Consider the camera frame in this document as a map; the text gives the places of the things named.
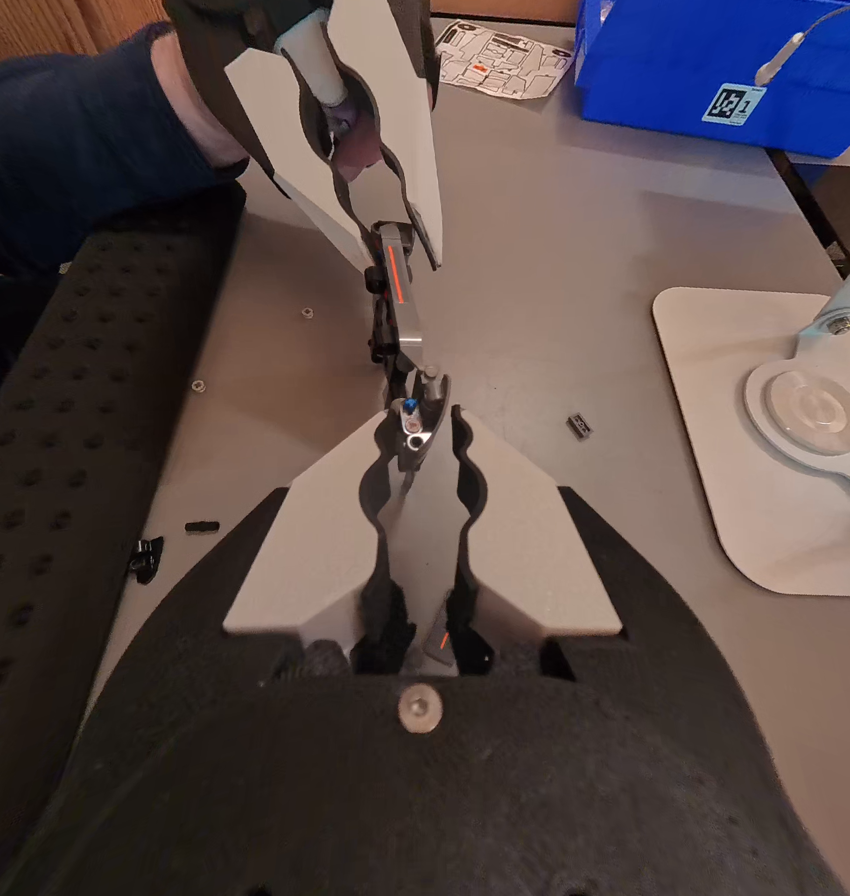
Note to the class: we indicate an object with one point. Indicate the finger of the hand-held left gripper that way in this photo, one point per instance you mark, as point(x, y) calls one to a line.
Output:
point(278, 119)
point(404, 105)

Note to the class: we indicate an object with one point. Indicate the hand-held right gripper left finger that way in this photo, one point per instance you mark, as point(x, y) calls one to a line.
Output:
point(306, 553)

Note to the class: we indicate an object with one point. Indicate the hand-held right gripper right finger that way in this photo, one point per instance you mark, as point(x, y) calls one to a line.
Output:
point(537, 553)

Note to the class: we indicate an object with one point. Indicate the grey black lego technic model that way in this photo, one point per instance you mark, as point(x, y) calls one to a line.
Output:
point(405, 308)

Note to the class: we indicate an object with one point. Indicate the person's left forearm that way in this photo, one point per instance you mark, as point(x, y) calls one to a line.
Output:
point(68, 140)

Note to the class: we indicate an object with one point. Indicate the black lego pin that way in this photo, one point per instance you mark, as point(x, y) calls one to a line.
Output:
point(202, 526)

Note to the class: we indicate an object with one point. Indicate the grey orange-striped lego tile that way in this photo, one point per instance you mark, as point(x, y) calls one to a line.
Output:
point(440, 640)

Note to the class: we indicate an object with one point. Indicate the small grey lego plate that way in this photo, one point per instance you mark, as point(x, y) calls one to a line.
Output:
point(580, 425)

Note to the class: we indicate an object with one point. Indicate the black lego connector piece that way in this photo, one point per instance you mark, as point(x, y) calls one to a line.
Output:
point(147, 560)

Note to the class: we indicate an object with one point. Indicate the person's left hand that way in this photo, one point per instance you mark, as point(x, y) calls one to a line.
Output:
point(211, 129)

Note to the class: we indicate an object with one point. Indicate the white printed sticker sheet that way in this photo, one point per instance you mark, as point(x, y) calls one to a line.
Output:
point(502, 63)

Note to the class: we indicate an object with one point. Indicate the wooden cabinet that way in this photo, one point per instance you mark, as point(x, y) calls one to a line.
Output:
point(47, 28)

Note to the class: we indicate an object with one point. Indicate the white base book stand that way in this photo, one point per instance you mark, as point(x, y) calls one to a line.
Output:
point(712, 420)

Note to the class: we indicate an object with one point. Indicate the blue storage bin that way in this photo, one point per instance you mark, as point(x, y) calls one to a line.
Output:
point(649, 77)

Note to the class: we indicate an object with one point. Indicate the black perforated foam mat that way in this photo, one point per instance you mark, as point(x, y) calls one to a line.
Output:
point(82, 420)

